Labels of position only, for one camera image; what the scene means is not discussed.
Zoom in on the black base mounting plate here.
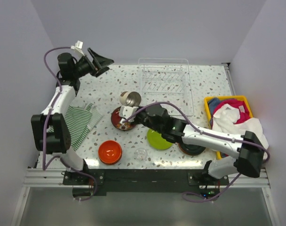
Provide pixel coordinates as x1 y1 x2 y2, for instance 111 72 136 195
61 169 229 198

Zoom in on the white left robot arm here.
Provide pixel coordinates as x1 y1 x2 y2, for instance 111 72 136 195
31 46 114 185

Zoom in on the clear glass cup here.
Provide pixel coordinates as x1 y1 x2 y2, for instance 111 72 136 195
134 148 147 161

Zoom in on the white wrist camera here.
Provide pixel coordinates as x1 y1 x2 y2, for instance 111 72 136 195
119 106 138 124
71 40 85 57

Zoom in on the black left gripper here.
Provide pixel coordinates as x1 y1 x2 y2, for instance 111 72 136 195
73 48 114 78

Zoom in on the lime green plate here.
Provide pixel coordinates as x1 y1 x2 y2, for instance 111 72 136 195
147 129 173 150

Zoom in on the pink cloth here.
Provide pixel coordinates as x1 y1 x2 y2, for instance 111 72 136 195
213 99 251 124

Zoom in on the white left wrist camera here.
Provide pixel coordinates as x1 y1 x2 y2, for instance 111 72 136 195
71 40 85 57

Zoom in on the clear wire dish rack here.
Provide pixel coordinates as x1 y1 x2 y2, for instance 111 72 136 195
138 58 194 117

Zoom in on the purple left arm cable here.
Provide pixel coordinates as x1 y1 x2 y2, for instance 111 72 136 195
41 46 98 202

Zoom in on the beige steel cup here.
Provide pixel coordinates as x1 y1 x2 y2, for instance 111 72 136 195
119 91 142 107

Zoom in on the red floral plate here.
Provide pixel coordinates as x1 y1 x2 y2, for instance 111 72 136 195
111 107 136 131

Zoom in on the blue cloth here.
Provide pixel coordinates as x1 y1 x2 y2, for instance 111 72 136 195
207 97 222 128

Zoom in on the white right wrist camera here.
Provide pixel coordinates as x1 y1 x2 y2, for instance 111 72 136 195
119 106 138 124

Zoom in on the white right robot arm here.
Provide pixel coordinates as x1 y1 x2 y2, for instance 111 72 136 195
127 102 266 185

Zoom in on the yellow plastic basket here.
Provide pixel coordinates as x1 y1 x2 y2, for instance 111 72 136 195
203 95 254 161

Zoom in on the orange bowl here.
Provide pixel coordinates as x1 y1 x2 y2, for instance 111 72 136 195
98 140 122 165

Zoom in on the green white striped cloth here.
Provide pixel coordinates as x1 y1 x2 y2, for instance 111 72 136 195
64 103 103 151

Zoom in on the white towel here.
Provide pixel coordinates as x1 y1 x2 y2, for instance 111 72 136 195
212 117 269 149

